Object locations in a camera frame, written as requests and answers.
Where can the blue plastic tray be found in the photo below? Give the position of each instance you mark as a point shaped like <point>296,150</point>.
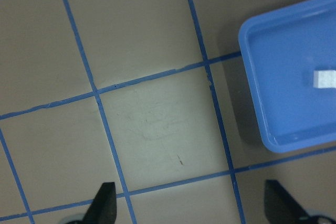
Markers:
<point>283,50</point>

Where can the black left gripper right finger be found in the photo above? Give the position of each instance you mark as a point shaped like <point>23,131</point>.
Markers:
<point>281,207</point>

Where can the white block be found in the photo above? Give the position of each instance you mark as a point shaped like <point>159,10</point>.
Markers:
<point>324,79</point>

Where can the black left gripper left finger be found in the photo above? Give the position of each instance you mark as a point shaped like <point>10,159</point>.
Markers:
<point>103,208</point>

